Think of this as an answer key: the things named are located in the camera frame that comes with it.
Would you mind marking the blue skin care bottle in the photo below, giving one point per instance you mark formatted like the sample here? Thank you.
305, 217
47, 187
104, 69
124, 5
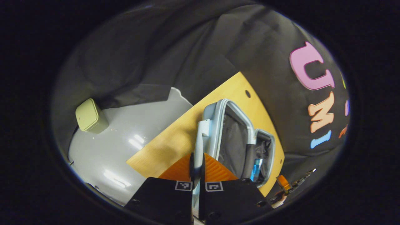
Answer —
255, 170

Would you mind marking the light blue suitcase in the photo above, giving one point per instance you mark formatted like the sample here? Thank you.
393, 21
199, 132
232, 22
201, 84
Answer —
212, 122

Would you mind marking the black backdrop cloth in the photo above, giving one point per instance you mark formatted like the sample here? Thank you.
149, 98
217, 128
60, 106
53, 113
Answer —
187, 47

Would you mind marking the pale green trash bin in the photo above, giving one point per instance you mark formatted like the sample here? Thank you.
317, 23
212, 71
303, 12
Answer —
89, 115

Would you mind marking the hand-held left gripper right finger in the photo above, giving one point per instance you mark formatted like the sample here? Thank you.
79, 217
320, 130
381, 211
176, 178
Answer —
228, 200

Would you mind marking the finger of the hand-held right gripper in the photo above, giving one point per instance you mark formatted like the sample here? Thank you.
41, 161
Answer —
283, 182

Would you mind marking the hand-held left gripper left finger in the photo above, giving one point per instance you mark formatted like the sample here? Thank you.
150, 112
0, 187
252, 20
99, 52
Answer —
165, 200

